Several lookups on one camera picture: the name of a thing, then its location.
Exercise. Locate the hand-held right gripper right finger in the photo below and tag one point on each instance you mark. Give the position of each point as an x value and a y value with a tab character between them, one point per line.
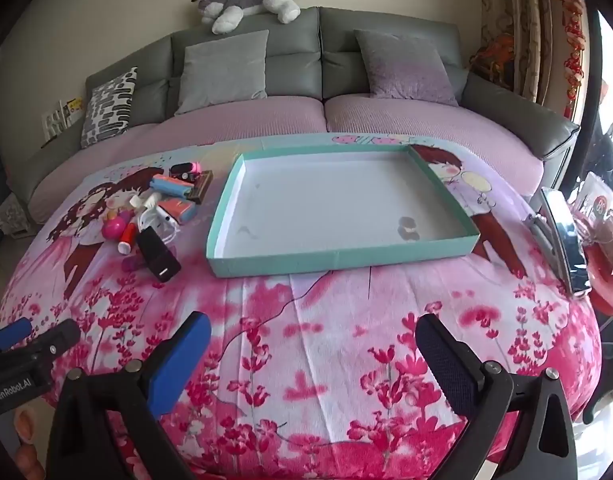
446	360

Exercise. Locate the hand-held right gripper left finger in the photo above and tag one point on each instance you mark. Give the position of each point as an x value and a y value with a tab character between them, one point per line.
181	360

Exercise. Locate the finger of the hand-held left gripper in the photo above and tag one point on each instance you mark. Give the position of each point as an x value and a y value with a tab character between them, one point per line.
11	332
56	338

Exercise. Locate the small black box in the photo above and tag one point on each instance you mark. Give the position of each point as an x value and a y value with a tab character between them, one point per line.
159	257

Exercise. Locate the red white glue stick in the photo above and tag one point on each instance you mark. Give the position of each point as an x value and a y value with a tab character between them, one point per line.
128	237

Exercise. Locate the black toy car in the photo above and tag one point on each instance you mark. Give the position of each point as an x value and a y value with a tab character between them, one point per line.
195	178

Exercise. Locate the teal cardboard box tray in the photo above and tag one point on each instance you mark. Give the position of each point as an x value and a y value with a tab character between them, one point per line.
336	200

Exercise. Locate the person's left hand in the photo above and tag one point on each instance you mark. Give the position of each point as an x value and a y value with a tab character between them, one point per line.
24	426

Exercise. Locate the white lace basket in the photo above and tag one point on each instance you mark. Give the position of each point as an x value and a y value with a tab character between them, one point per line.
12	220

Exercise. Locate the printed cartoon blanket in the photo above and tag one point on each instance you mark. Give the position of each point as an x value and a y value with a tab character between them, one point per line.
311	310

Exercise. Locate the orange blue foam block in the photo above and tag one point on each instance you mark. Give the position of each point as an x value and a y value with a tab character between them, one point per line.
176	209
169	185

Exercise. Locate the shiny chrome object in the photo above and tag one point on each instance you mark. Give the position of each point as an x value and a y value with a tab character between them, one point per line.
561	240

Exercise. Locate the white rack with booklets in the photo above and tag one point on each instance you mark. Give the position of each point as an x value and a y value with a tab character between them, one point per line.
61	116

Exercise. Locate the black white patterned pillow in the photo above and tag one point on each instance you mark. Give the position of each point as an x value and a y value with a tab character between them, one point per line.
109	107

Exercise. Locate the mauve textured sofa cover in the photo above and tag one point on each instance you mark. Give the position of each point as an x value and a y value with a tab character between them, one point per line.
246	120

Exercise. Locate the plain grey pillow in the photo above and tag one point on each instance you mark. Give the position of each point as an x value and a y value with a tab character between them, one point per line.
221	70

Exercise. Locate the lilac grey velvet pillow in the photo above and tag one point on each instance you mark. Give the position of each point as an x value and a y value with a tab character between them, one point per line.
404	65

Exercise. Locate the orange red ornament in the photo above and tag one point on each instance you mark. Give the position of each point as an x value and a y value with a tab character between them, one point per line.
493	57

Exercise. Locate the grey leather sofa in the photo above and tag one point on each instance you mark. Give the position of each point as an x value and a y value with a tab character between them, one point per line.
296	60

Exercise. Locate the beige patterned curtain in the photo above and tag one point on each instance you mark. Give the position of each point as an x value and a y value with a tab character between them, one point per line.
521	25

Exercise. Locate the red hanging decoration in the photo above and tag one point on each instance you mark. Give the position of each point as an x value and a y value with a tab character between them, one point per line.
573	35

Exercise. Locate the grey white husky plush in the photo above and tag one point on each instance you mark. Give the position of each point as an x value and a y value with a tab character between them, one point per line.
246	2

